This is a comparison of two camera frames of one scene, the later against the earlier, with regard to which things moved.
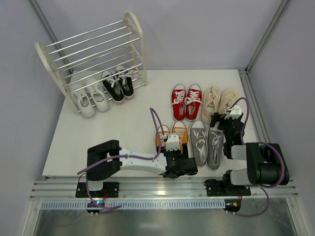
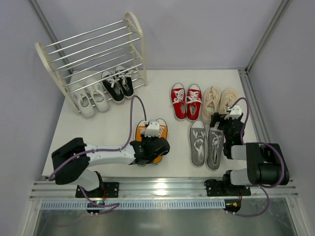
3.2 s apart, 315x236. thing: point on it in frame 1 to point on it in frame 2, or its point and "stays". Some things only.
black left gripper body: [188, 163] to [149, 139]
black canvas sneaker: [112, 86] stays
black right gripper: [223, 122] stays
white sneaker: [82, 99] stays
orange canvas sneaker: [180, 127] to [163, 133]
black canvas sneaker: [125, 81] stays
